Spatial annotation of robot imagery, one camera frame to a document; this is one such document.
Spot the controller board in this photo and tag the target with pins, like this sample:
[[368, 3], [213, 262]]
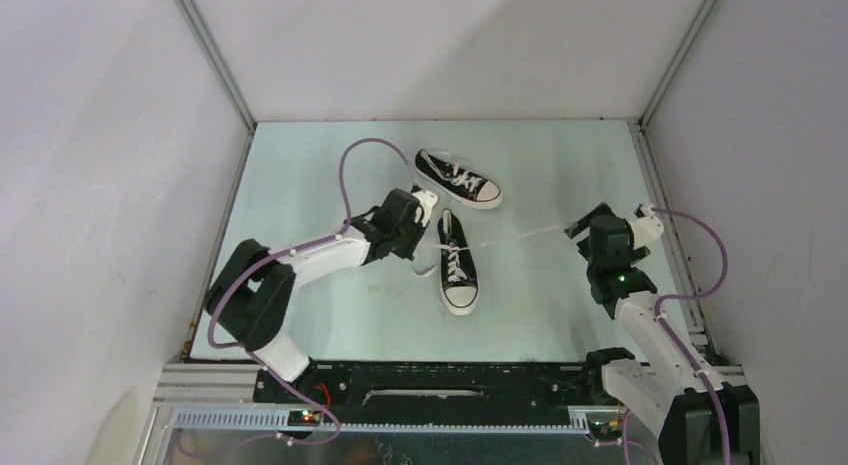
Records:
[[304, 418], [610, 431]]

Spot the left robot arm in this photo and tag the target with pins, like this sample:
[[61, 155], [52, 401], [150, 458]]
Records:
[[249, 297]]

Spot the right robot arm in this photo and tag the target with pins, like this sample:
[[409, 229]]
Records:
[[695, 413]]

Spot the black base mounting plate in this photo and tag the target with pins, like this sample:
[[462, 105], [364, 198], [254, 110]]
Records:
[[453, 393]]

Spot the black canvas sneaker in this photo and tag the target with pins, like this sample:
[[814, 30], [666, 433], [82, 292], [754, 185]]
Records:
[[457, 179], [458, 278]]

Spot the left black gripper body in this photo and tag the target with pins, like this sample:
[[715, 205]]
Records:
[[406, 238]]

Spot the right controller board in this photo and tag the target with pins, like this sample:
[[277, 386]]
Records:
[[610, 431]]

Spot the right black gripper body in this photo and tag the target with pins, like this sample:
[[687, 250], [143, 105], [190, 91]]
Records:
[[584, 251]]

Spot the grey slotted cable duct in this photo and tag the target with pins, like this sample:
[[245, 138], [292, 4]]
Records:
[[285, 421]]

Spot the left controller board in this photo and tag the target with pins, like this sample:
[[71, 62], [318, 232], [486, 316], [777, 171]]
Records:
[[304, 418]]

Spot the aluminium frame rail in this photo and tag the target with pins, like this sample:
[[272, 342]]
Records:
[[206, 385]]

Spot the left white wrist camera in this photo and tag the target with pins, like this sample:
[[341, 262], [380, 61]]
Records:
[[426, 201]]

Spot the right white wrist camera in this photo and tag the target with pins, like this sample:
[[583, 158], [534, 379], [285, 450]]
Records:
[[646, 226]]

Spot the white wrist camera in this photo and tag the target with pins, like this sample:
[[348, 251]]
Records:
[[646, 226], [426, 201]]

